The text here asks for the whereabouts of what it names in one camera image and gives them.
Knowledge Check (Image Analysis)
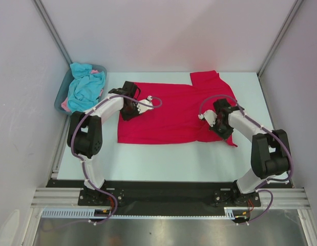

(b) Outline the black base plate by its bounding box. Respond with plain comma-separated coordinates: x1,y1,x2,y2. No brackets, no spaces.
46,179,292,217

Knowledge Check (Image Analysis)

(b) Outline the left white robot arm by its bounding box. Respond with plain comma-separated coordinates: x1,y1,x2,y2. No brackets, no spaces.
67,81,141,205

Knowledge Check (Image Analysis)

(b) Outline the cyan t shirt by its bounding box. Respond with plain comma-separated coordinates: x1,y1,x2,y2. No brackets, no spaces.
67,62,109,113

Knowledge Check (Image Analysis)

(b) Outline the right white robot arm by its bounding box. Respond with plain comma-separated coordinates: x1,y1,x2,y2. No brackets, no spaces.
202,98,293,206

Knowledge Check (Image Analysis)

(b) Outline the aluminium frame rail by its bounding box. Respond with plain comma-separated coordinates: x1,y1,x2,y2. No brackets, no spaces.
31,188,310,210

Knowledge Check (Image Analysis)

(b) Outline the red t shirt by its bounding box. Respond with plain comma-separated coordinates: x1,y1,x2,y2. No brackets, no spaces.
117,71,236,145

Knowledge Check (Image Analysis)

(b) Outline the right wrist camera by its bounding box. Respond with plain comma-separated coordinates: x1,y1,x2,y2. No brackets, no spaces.
198,110,217,127

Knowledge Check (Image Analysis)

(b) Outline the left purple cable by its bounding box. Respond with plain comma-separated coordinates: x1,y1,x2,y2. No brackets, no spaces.
43,94,163,233

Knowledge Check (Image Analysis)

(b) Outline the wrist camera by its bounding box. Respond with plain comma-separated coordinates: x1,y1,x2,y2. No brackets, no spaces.
136,96,154,114
198,110,217,127

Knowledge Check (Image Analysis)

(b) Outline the grey plastic bin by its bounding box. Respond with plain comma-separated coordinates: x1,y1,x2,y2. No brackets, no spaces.
54,63,107,115

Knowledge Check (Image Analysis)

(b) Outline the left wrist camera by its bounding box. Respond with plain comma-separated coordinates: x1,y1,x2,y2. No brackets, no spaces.
136,96,154,114

